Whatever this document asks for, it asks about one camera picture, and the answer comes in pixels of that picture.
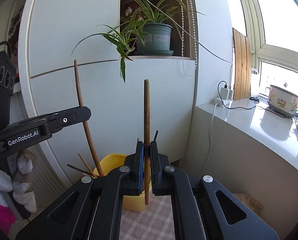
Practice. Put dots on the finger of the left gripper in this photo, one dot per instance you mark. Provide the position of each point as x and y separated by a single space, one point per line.
51 122

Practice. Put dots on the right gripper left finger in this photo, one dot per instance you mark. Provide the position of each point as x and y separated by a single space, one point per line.
91 208

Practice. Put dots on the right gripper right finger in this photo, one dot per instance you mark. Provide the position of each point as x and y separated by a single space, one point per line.
203 208

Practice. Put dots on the red-tipped brown chopstick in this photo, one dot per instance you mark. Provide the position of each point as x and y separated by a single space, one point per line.
146 140

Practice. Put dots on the pink sleeve forearm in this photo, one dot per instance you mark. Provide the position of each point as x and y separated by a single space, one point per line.
7 219

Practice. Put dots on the left gloved hand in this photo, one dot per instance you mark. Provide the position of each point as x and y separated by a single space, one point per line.
21 184

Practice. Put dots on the pink checkered table cloth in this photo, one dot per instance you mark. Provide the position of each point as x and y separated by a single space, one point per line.
152 221

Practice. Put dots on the white cabinet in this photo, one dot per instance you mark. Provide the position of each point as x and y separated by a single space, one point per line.
50 51

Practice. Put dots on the white power adapter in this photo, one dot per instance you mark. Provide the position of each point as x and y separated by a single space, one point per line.
225 94

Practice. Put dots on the white floral slow cooker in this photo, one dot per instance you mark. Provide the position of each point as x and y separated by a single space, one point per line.
283 101

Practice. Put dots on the spider plant in green pot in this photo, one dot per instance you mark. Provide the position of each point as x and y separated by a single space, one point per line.
145 30

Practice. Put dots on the wooden cutting board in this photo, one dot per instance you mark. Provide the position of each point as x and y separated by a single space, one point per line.
243 60

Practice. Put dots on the black camera box left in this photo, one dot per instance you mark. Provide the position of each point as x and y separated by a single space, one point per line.
7 81

